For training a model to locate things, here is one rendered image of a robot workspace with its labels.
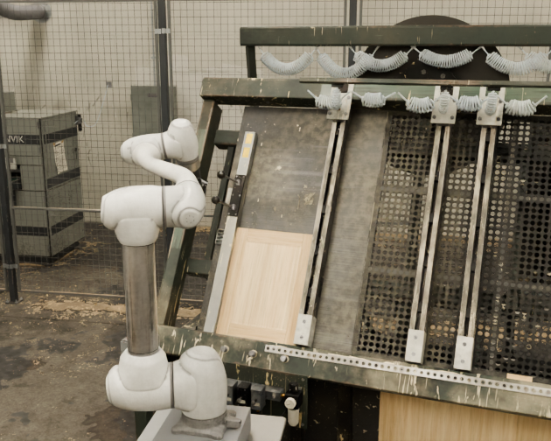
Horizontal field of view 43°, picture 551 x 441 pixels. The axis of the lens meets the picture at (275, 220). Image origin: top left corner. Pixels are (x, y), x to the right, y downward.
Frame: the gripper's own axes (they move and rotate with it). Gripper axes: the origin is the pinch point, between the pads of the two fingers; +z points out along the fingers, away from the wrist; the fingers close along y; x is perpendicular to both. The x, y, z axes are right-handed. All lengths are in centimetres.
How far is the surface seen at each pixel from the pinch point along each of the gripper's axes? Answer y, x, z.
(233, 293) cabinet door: -11.4, 8.0, 41.0
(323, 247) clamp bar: -51, -5, 21
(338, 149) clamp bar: -53, -42, -3
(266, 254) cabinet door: -24.3, -7.0, 29.9
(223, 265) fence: -5.6, -1.2, 33.2
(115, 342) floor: 126, -87, 203
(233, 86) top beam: 1, -70, -18
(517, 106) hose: -125, -41, -28
